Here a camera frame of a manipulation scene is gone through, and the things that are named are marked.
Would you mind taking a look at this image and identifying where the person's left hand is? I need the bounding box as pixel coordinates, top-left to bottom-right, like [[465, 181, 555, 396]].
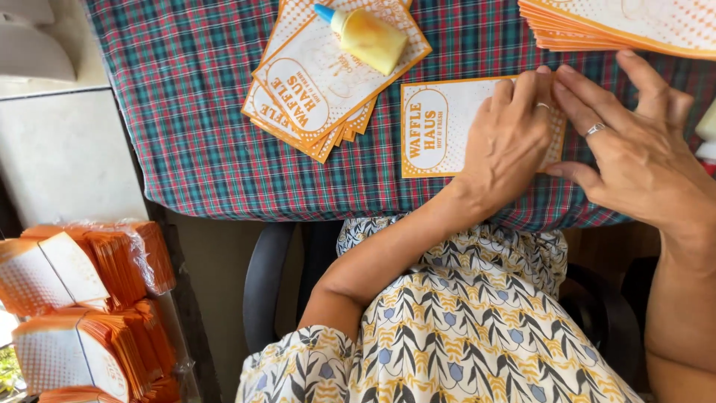
[[454, 66, 561, 222]]

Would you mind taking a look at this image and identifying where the person's right hand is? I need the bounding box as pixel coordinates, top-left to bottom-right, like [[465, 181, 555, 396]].
[[545, 49, 716, 237]]

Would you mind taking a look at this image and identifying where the orange white paper bag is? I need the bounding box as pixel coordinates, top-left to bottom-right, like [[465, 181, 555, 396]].
[[401, 74, 567, 179]]

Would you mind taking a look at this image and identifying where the stack of flat orange sheets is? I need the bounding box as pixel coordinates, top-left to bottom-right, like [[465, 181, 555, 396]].
[[517, 0, 716, 62]]

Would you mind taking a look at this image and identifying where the yellow glue bottle blue cap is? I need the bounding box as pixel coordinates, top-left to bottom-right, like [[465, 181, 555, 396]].
[[313, 3, 409, 77]]

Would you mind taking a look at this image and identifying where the glue bottle red cap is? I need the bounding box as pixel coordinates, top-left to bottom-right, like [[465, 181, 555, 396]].
[[695, 100, 716, 178]]

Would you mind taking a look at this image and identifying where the pile of finished paper bags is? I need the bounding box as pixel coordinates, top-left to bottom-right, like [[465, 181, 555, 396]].
[[241, 0, 433, 165]]

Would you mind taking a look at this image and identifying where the person's floral patterned dress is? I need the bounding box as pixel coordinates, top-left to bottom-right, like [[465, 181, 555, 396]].
[[235, 215, 645, 403]]

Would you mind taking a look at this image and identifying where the black office chair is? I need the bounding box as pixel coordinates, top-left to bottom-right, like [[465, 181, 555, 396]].
[[243, 221, 661, 394]]

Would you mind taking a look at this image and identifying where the green red plaid tablecloth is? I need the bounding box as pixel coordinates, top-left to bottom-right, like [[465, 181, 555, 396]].
[[84, 0, 716, 234]]

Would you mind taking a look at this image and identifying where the wrapped bundle of orange bags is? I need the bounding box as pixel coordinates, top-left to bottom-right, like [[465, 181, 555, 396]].
[[38, 375, 182, 403], [0, 221, 176, 318], [11, 299, 181, 402]]

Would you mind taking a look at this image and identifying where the white plastic furniture piece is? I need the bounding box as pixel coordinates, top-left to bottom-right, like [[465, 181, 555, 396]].
[[0, 0, 77, 84]]

